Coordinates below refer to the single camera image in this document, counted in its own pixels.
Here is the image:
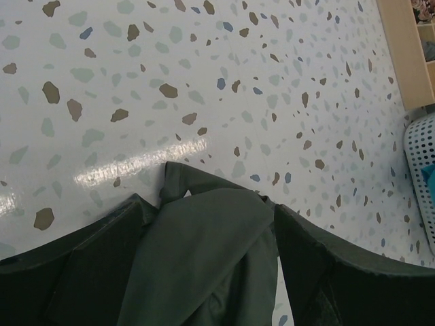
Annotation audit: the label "patterned rolled socks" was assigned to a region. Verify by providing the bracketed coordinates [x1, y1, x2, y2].
[411, 0, 434, 23]

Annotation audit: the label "grey rolled socks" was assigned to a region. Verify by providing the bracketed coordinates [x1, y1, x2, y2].
[421, 39, 435, 62]

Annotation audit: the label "dark grey t shirt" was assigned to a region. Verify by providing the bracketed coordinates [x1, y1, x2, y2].
[118, 162, 278, 325]

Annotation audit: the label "white perforated laundry basket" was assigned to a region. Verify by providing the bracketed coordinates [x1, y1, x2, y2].
[404, 113, 434, 251]

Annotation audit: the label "wooden compartment organizer box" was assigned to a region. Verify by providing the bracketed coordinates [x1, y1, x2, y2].
[377, 1, 434, 110]

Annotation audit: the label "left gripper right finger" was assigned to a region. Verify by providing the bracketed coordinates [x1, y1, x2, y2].
[274, 204, 434, 325]

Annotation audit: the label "teal t shirt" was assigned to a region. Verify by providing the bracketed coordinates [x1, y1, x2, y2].
[421, 164, 435, 198]

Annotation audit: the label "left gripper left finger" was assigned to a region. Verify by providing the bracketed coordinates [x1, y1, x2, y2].
[1, 194, 158, 325]

